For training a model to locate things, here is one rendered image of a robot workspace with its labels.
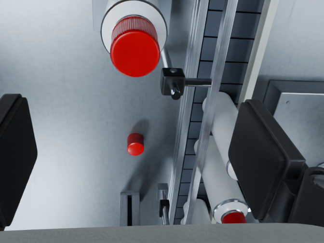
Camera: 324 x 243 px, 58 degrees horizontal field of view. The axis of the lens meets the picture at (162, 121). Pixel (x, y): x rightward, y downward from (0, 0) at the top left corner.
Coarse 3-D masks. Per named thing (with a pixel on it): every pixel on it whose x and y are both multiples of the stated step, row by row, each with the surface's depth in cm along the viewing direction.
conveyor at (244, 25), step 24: (216, 0) 41; (240, 0) 41; (264, 0) 42; (216, 24) 43; (240, 24) 43; (240, 48) 45; (240, 72) 48; (192, 120) 52; (192, 144) 55; (192, 168) 59
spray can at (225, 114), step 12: (228, 96) 48; (216, 108) 45; (228, 108) 44; (216, 120) 43; (228, 120) 42; (216, 132) 42; (228, 132) 40; (216, 144) 42; (228, 144) 38; (228, 168) 37
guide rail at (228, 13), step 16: (224, 16) 34; (224, 32) 35; (224, 48) 36; (224, 64) 38; (208, 96) 41; (208, 112) 42; (208, 128) 43; (192, 176) 50; (192, 192) 51; (192, 208) 53
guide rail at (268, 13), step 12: (276, 0) 38; (264, 12) 40; (264, 24) 40; (264, 36) 41; (252, 48) 44; (264, 48) 42; (252, 60) 44; (252, 72) 44; (252, 84) 45; (240, 96) 48
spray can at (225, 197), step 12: (216, 156) 49; (204, 168) 48; (216, 168) 47; (204, 180) 47; (216, 180) 45; (228, 180) 44; (216, 192) 43; (228, 192) 42; (240, 192) 43; (216, 204) 42; (228, 204) 41; (240, 204) 41; (216, 216) 42; (228, 216) 40; (240, 216) 40
